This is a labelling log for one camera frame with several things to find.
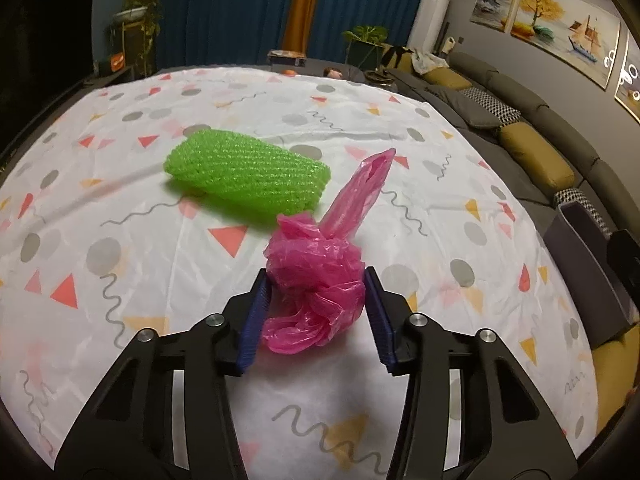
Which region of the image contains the grey plastic trash bin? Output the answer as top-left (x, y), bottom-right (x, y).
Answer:
top-left (544, 211), bottom-right (633, 349)

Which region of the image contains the pink plastic bag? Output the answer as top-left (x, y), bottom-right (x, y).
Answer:
top-left (262, 148), bottom-right (396, 356)

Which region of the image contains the houndstooth patterned cushion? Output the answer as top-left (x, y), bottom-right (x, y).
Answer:
top-left (553, 188), bottom-right (615, 240)

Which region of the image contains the grey sectional sofa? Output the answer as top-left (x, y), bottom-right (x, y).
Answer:
top-left (382, 48), bottom-right (639, 235)

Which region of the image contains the mustard cushion near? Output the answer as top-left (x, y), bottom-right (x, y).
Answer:
top-left (499, 122), bottom-right (576, 198)

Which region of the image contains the mustard cushion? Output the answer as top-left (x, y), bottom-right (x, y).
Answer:
top-left (422, 67), bottom-right (473, 91)
top-left (499, 122), bottom-right (576, 198)

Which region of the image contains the right framed painting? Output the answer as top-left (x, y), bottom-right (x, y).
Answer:
top-left (615, 34), bottom-right (640, 122)

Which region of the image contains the black white patterned cushion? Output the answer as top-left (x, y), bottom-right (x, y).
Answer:
top-left (460, 87), bottom-right (522, 126)

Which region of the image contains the patterned white tablecloth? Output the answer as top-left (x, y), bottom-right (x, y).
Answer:
top-left (1, 67), bottom-right (598, 464)

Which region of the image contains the grey cushion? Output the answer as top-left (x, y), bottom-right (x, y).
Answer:
top-left (426, 84), bottom-right (501, 130)

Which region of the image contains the middle sailboat painting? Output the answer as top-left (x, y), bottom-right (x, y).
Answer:
top-left (510, 0), bottom-right (620, 89)

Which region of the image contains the mustard cushion far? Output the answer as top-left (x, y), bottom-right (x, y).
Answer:
top-left (422, 67), bottom-right (473, 91)

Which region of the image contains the green foam net sleeve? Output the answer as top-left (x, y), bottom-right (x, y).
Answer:
top-left (164, 129), bottom-right (331, 217)

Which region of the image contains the left landscape painting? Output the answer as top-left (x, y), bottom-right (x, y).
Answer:
top-left (470, 0), bottom-right (514, 32)

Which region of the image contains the white standing air conditioner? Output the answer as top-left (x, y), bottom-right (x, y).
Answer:
top-left (406, 0), bottom-right (449, 52)

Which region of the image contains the dark coffee table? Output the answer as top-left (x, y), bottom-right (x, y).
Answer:
top-left (154, 58), bottom-right (373, 84)

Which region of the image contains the green potted plant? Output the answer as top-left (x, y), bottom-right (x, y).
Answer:
top-left (342, 25), bottom-right (388, 72)

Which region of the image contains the plant on wooden stand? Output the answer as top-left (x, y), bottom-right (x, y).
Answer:
top-left (107, 0), bottom-right (163, 79)

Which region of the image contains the orange curtain strip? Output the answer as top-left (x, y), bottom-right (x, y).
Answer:
top-left (281, 0), bottom-right (318, 53)

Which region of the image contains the black flat television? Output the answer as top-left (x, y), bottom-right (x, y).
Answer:
top-left (1, 0), bottom-right (93, 131)

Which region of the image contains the blue window curtain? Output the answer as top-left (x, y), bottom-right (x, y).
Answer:
top-left (156, 0), bottom-right (420, 68)

